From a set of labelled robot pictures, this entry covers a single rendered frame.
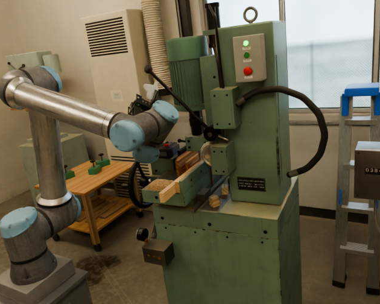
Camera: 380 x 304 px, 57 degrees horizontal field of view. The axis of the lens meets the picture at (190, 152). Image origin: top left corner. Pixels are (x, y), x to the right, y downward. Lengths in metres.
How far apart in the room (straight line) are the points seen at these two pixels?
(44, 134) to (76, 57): 2.44
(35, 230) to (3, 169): 2.95
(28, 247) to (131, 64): 1.86
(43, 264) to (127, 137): 0.84
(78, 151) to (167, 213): 2.36
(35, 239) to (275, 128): 1.07
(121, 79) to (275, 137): 1.97
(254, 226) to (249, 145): 0.32
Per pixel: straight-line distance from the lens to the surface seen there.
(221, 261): 1.59
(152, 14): 3.01
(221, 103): 1.32
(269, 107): 1.36
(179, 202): 1.46
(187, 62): 1.49
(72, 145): 3.77
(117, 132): 0.99
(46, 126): 1.49
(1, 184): 4.51
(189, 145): 1.62
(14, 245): 1.60
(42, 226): 1.61
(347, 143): 2.08
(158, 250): 1.62
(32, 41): 4.37
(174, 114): 1.08
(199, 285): 1.73
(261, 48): 1.28
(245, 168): 1.46
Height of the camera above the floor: 1.48
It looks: 17 degrees down
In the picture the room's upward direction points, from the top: 7 degrees counter-clockwise
